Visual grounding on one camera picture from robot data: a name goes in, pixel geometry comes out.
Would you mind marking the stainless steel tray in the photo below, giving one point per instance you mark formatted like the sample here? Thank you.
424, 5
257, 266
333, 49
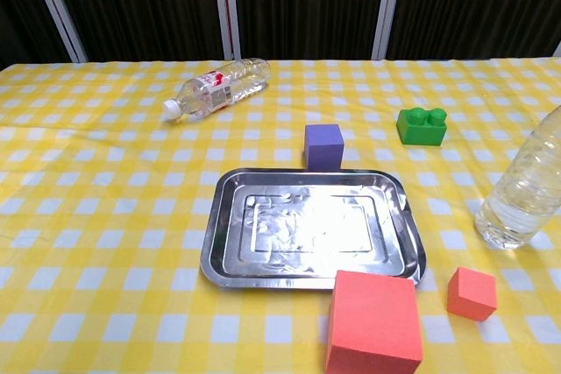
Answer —
263, 225

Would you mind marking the small orange foam cube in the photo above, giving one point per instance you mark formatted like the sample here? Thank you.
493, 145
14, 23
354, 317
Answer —
472, 295

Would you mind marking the yellow checked tablecloth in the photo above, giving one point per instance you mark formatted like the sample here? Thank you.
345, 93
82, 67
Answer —
109, 199

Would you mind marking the clear bottle green-white cap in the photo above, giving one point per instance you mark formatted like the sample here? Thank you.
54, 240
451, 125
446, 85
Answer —
517, 199

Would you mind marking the clear bottle red label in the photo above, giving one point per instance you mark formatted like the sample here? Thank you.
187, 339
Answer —
219, 87

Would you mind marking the purple foam cube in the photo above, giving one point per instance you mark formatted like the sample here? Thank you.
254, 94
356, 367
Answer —
323, 146

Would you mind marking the large orange foam cube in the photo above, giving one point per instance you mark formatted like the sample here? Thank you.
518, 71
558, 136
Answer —
372, 321

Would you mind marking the white partition post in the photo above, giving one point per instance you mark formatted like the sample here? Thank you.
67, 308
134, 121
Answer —
225, 6
558, 48
388, 6
57, 8

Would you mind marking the green building brick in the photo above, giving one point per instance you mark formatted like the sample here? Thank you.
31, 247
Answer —
421, 131

